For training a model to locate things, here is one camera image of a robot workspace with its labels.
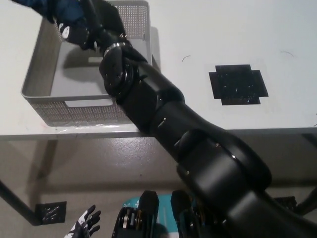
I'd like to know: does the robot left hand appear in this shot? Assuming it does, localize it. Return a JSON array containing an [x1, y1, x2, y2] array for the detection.
[[63, 204, 102, 238]]

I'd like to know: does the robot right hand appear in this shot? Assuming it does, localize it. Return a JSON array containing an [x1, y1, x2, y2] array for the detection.
[[55, 0, 106, 52]]

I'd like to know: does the navy umbrella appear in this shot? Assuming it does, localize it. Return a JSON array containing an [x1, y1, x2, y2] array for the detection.
[[11, 0, 127, 38]]

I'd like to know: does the grey perforated plastic basket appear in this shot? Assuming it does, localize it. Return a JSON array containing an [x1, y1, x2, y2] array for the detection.
[[20, 0, 153, 127]]

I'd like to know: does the black teal robot torso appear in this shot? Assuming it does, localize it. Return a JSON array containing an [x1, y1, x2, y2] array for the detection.
[[112, 189, 232, 238]]

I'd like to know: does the dark metal table leg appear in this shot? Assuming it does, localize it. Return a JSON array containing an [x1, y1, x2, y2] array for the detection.
[[0, 178, 42, 227], [296, 185, 317, 217]]

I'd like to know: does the black tape patch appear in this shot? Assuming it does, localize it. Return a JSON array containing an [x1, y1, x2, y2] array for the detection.
[[208, 64, 269, 107]]

